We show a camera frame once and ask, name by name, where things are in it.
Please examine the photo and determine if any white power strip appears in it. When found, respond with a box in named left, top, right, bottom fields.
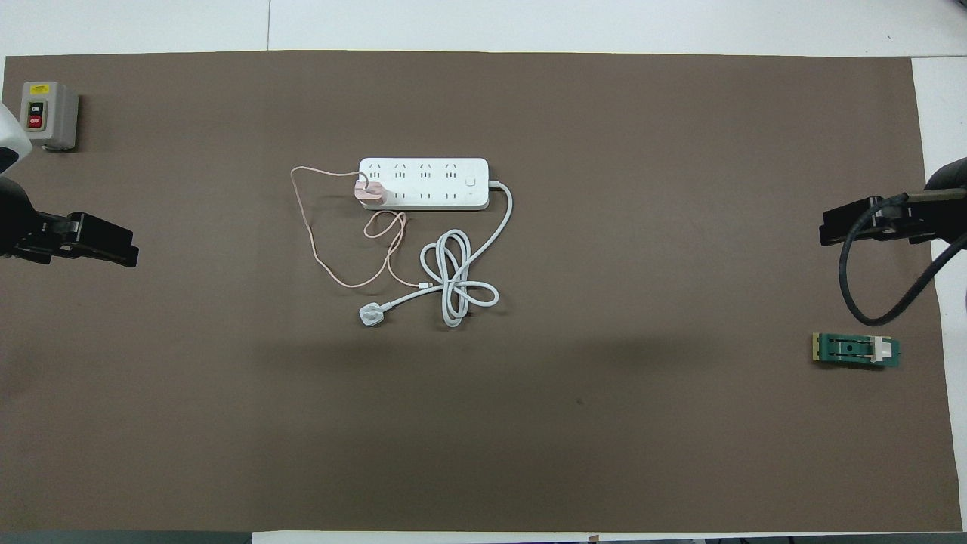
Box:
left=358, top=157, right=490, bottom=211

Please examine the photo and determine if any white power cord with plug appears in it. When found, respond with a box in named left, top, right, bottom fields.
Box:
left=357, top=180, right=514, bottom=329

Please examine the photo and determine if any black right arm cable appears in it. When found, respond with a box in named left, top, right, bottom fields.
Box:
left=839, top=193, right=967, bottom=327

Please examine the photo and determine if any grey on-off switch box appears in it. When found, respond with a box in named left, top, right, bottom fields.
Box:
left=20, top=81, right=79, bottom=152

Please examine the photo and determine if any brown table mat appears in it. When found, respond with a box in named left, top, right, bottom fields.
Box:
left=0, top=50, right=959, bottom=533

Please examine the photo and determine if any green knife switch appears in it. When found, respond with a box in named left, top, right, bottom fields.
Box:
left=812, top=332, right=901, bottom=370

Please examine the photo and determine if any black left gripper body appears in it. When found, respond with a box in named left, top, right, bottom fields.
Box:
left=0, top=178, right=80, bottom=265

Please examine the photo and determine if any pink charging cable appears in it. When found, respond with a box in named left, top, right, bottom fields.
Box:
left=291, top=166, right=433, bottom=289

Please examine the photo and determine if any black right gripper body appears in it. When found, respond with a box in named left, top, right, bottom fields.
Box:
left=869, top=193, right=939, bottom=245

